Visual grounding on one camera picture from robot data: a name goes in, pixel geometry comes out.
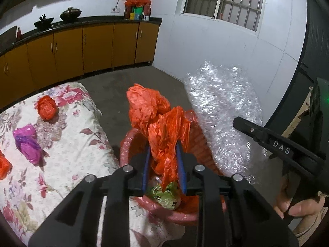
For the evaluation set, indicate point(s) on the green foil wrapper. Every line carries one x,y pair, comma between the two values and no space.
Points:
164,195

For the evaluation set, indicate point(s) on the dark door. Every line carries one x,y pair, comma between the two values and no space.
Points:
305,64

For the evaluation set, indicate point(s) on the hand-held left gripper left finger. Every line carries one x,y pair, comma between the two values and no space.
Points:
147,169

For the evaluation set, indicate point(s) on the red plastic liner bag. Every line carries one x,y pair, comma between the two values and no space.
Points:
126,149

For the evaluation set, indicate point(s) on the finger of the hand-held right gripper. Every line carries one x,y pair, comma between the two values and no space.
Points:
246,128

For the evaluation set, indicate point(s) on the purple plastic bag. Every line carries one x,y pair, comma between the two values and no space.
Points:
27,146

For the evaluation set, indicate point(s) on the black wok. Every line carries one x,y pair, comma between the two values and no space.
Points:
43,22

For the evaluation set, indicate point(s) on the red shopping bag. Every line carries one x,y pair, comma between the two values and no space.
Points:
137,2

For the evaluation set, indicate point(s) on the long red plastic bag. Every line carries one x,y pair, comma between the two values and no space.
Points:
159,123

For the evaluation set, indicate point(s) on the green box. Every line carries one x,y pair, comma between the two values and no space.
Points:
137,11

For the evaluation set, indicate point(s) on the small red plastic bag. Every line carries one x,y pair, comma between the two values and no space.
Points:
3,167

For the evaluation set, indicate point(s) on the floral tablecloth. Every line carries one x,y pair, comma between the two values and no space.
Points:
72,144

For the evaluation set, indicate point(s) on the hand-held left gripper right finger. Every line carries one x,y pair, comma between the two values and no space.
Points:
182,169

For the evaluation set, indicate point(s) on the red bottle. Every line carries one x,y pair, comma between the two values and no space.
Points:
18,33

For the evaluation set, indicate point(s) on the black pot with lid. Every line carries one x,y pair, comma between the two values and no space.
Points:
71,14

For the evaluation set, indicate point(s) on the balled red plastic bag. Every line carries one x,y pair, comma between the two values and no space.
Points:
47,108

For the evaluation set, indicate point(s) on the clear bubble wrap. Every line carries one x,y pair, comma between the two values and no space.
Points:
221,103

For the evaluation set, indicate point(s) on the white cup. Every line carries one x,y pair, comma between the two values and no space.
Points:
146,18

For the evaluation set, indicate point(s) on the red plastic lattice basket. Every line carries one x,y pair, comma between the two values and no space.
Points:
203,144

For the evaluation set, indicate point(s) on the black kitchen countertop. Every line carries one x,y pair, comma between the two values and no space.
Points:
102,22

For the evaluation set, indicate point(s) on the white wall socket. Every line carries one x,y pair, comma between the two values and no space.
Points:
115,9

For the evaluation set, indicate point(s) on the wooden base cabinets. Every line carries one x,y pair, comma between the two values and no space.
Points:
97,46

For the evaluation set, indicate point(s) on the person's right hand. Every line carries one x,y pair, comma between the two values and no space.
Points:
295,208

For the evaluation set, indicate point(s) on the cream wooden door frame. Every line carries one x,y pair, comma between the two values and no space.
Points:
302,114

